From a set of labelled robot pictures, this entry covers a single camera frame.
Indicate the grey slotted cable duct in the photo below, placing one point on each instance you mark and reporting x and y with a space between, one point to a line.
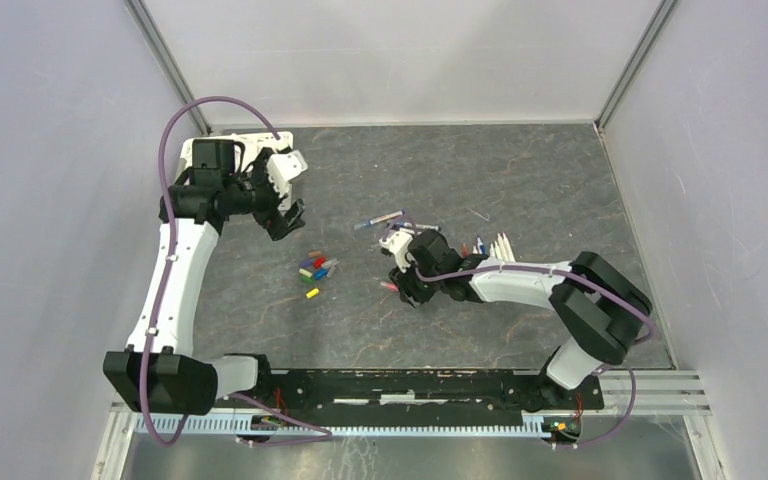
242 424

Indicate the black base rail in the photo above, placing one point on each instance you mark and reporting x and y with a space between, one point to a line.
420 397

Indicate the right base electronics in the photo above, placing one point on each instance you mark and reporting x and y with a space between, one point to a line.
563 431

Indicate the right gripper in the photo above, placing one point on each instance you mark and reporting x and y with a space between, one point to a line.
407 289

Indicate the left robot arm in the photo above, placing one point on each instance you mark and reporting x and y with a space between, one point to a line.
217 178

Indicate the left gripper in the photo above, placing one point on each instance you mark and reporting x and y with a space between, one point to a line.
277 225

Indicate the white plastic basket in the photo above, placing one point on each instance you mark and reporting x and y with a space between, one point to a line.
247 147

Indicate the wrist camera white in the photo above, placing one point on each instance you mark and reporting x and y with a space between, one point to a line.
395 244
283 169

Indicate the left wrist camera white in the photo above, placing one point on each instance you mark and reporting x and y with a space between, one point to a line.
283 169

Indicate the dark blue cap pen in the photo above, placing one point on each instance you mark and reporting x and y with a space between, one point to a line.
417 227

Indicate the pink highlighter pen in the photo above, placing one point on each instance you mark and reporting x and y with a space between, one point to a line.
389 286

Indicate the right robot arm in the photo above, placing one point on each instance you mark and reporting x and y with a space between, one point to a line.
604 313

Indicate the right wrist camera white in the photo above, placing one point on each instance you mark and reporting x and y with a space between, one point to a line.
395 244

